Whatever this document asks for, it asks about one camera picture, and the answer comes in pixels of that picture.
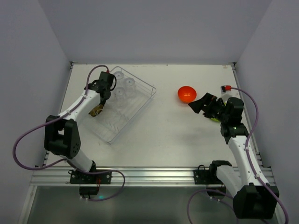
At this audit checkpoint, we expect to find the clear glass cup back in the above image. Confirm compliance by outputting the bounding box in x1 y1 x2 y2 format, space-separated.
114 71 125 87

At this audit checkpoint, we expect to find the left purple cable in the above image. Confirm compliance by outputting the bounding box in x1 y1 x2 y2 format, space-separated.
13 65 110 170

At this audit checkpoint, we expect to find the orange plastic bowl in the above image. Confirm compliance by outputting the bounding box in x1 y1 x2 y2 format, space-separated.
177 86 197 103

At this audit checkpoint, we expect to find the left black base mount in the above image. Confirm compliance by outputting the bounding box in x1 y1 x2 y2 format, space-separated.
68 170 112 199

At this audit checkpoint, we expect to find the clear glass cup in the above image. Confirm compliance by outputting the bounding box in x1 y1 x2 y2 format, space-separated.
114 87 126 107
114 71 125 87
124 77 135 98

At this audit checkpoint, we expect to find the clear plastic dish rack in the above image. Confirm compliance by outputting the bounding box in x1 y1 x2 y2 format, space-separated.
82 66 157 143

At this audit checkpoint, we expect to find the yellow patterned plate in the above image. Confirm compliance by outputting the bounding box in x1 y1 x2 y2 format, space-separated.
89 104 104 117

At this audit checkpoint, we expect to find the clear glass cup front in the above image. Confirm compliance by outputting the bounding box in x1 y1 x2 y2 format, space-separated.
114 87 126 107

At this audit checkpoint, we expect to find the clear glass cup right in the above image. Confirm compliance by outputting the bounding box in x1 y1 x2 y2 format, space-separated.
124 77 135 98

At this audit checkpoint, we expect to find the lime green plate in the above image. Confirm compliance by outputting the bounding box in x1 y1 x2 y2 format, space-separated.
210 102 227 123

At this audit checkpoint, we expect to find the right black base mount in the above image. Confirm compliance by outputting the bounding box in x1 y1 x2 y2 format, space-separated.
193 163 226 193

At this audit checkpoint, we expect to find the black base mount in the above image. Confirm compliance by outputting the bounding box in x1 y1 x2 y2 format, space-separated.
68 170 112 199
193 163 226 193

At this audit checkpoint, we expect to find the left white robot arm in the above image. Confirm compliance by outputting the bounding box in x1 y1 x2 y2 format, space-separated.
44 71 116 172

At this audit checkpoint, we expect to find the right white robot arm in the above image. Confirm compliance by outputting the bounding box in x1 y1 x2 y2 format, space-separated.
188 93 279 219

